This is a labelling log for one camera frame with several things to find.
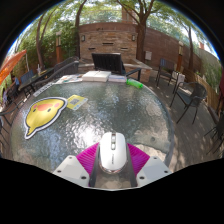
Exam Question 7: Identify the black mesh armchair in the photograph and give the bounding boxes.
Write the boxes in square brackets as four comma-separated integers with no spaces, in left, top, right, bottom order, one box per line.
[169,81,208,125]

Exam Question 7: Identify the dark round patio table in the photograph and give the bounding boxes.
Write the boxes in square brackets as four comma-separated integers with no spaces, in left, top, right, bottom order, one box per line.
[18,68,56,98]

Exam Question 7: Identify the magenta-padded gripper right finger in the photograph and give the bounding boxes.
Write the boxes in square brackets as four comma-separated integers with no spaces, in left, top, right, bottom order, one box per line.
[125,143,174,188]

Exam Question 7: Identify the orange canopy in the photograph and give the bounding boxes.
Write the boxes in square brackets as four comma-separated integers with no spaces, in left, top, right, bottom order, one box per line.
[0,49,28,86]

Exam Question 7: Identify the blue slatted chair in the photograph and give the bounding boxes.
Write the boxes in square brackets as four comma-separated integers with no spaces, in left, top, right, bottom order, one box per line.
[20,69,35,84]

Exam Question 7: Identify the yellow code card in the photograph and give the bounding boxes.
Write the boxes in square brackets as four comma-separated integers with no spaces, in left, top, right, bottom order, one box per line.
[66,94,89,111]

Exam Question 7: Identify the dark blue patio chair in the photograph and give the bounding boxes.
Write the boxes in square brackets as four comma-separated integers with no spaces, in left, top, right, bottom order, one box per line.
[155,58,176,88]

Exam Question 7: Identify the white open book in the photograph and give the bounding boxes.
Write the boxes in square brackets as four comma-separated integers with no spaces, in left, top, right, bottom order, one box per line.
[81,70,113,83]

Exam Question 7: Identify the green marker pen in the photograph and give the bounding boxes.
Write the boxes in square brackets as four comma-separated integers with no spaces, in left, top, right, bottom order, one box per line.
[125,78,144,90]

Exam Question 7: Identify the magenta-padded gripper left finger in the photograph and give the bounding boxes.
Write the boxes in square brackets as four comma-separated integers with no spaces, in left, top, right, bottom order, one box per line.
[52,142,101,188]

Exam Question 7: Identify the white licence plate sign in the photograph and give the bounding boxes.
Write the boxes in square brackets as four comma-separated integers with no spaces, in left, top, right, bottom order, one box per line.
[33,83,58,98]

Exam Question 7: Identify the wooden lamp post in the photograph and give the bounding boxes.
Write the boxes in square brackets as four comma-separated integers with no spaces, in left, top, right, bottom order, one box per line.
[55,31,64,64]
[176,40,185,73]

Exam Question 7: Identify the white bag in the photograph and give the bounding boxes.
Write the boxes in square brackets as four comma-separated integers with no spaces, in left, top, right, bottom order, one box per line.
[172,70,186,88]

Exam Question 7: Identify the slim-trunked tree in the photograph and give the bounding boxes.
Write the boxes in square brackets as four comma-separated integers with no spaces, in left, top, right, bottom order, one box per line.
[34,13,54,69]

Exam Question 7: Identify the forked tree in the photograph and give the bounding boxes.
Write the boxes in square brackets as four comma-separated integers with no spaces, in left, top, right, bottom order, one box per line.
[114,0,168,63]

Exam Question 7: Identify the yellow bird-shaped mouse pad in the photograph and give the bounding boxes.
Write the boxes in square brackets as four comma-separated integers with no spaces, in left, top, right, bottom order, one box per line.
[23,96,69,140]

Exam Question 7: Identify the white computer mouse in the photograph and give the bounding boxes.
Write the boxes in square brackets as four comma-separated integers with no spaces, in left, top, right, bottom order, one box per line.
[98,131,129,175]

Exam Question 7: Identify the black wire chair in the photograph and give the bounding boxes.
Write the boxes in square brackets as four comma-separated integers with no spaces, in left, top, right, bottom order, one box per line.
[203,113,224,154]

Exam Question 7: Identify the small white booklet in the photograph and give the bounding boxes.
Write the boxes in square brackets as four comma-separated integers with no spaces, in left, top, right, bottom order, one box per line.
[108,74,128,84]

